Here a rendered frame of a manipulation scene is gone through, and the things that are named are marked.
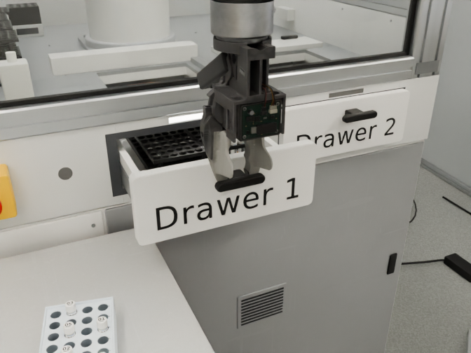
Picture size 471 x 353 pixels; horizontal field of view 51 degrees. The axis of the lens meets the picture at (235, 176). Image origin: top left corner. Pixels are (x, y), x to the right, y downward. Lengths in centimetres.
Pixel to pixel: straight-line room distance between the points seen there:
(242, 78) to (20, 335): 43
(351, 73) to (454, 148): 186
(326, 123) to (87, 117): 44
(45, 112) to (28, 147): 6
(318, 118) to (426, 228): 152
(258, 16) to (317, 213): 58
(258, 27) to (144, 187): 26
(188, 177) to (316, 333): 71
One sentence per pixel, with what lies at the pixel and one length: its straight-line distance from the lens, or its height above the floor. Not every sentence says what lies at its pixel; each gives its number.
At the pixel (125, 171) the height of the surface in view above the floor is 87.
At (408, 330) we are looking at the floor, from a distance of 185.
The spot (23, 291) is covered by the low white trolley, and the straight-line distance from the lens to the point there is 79.
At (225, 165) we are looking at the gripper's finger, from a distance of 65.
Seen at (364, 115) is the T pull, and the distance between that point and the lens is 96.
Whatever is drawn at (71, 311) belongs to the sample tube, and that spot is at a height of 80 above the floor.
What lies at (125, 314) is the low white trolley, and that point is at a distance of 71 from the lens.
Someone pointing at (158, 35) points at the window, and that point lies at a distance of 81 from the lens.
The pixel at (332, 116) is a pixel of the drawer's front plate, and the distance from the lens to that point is 97.
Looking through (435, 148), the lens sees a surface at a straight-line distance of 290.
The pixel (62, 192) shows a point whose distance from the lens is 84.
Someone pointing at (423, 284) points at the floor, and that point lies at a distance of 206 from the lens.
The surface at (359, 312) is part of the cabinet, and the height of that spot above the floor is 34.
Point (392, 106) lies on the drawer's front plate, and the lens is 105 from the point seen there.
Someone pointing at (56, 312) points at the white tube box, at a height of 79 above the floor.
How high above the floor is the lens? 123
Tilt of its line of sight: 27 degrees down
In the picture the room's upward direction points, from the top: straight up
